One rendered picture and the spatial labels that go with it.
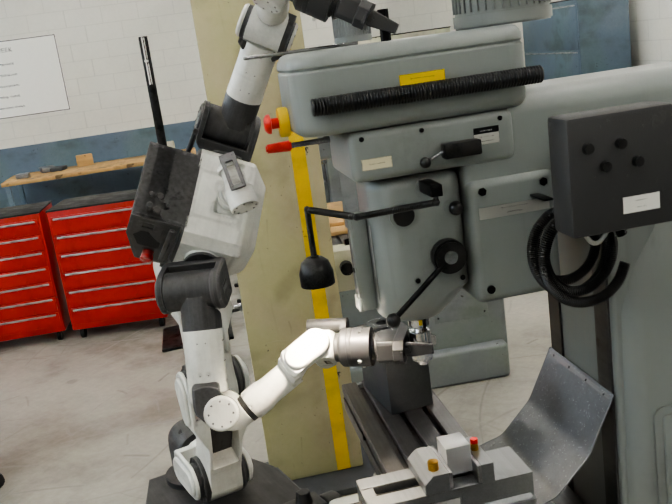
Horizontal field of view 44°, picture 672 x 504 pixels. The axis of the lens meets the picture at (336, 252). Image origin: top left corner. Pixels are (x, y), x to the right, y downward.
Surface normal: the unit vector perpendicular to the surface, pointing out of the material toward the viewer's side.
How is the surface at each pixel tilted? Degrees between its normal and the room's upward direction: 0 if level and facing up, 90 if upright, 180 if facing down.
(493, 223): 90
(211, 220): 58
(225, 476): 104
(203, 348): 74
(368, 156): 90
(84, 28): 90
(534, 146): 90
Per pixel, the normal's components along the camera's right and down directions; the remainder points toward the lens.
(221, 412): 0.03, -0.04
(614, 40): 0.18, 0.22
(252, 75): -0.07, 0.48
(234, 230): 0.33, -0.37
